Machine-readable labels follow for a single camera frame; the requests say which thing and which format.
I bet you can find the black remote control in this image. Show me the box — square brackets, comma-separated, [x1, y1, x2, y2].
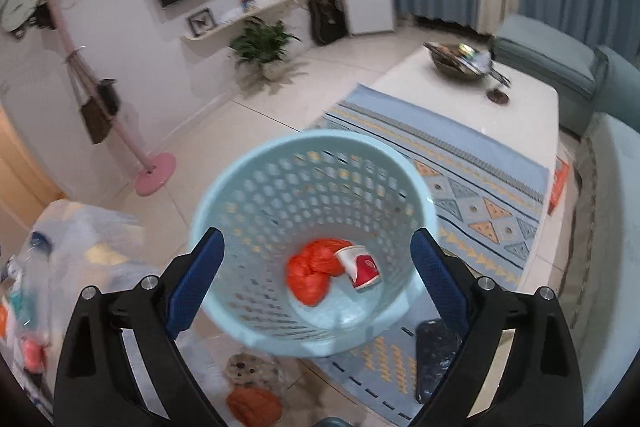
[416, 319, 461, 404]

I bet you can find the framed butterfly picture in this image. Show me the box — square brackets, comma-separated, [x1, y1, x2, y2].
[188, 8, 217, 38]

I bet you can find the red and white paper cup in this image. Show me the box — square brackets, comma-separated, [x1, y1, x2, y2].
[335, 245, 382, 291]

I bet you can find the orange round snack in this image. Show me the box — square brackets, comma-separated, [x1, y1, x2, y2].
[226, 387, 283, 427]

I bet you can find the brown hanging bag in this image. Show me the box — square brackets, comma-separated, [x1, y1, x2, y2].
[66, 52, 112, 144]

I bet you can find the teal sofa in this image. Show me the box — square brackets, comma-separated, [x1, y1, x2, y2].
[491, 15, 639, 421]

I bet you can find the green potted plant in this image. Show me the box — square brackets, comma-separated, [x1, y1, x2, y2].
[229, 16, 299, 81]

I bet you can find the pink coat rack stand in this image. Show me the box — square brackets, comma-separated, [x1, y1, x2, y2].
[36, 0, 177, 197]

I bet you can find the blue patterned rug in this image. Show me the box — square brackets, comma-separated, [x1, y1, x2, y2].
[311, 86, 549, 426]

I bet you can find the black hanging bag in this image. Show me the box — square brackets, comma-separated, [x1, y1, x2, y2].
[96, 79, 122, 116]

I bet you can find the clear plastic bottle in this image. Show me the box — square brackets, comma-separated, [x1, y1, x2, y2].
[8, 231, 53, 346]

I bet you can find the light blue perforated trash basket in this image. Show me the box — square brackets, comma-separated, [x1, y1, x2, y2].
[190, 130, 438, 358]

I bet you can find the white wall shelf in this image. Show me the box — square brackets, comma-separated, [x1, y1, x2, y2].
[180, 0, 302, 42]

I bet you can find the white coffee table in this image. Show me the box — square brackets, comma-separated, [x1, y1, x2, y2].
[372, 48, 559, 193]

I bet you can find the crumpled orange plastic bag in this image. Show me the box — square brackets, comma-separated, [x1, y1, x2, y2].
[286, 239, 352, 307]

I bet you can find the dark bowl with items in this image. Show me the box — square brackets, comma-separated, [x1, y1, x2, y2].
[423, 42, 511, 88]

